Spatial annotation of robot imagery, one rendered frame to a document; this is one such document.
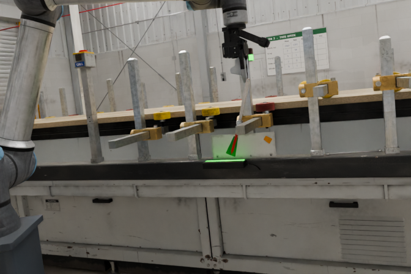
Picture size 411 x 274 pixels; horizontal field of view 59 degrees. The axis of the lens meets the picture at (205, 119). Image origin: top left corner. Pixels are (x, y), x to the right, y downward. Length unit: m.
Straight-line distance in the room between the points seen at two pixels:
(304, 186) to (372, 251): 0.47
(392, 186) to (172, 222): 1.07
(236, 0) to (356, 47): 7.29
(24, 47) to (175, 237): 1.17
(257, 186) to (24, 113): 0.92
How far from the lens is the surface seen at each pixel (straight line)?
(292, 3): 8.89
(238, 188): 1.53
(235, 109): 1.64
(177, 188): 1.63
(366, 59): 8.54
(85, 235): 2.32
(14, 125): 1.44
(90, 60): 1.78
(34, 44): 1.42
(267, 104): 1.53
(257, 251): 1.86
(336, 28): 8.63
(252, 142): 1.43
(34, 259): 1.44
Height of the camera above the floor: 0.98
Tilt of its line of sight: 4 degrees down
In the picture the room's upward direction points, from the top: 6 degrees counter-clockwise
